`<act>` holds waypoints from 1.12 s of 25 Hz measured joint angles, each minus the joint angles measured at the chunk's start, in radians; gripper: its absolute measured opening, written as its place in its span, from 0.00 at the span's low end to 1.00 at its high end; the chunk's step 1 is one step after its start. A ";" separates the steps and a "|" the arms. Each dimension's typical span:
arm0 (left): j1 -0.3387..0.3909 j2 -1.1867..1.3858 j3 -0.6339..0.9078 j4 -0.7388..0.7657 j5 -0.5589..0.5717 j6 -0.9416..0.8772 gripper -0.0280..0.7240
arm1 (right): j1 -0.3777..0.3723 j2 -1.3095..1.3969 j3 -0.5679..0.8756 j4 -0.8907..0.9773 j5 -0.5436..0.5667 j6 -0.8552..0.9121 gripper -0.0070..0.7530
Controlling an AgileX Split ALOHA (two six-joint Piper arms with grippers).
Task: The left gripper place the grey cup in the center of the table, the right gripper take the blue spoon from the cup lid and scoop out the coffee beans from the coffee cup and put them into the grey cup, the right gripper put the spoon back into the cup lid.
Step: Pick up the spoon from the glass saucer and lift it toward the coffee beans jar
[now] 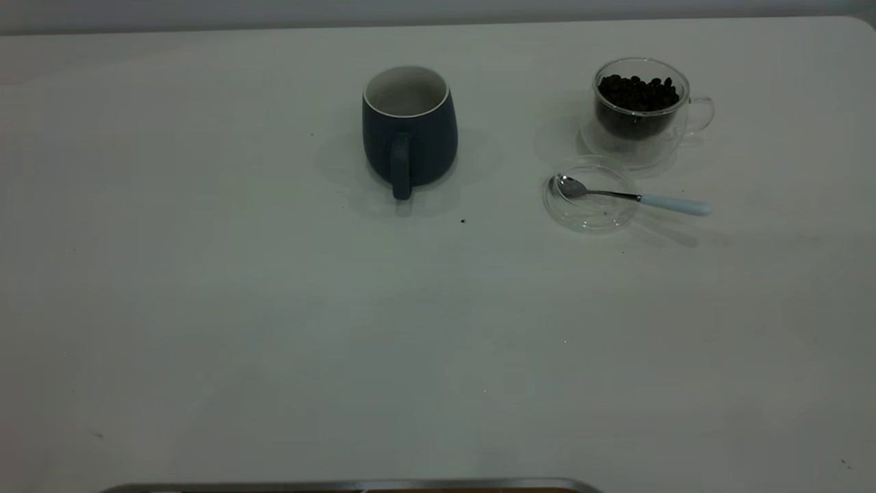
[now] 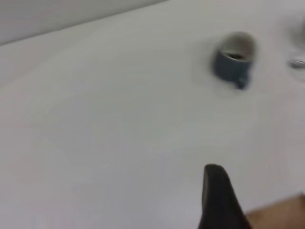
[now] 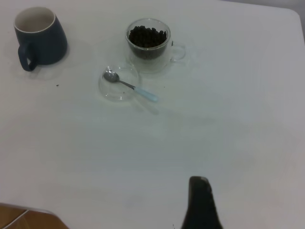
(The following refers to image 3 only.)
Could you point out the clear round glass lid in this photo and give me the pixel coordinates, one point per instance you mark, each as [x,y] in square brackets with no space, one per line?
[112,91]

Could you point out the dark roasted coffee beans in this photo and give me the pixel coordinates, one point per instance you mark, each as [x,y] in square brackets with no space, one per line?
[146,40]

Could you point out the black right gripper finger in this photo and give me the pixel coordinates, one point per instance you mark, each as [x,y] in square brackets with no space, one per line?
[201,207]

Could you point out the dark blue-grey ceramic mug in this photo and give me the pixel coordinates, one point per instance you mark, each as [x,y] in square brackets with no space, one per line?
[50,47]

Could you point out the clear double-wall glass cup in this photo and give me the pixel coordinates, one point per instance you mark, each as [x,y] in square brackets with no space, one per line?
[149,65]

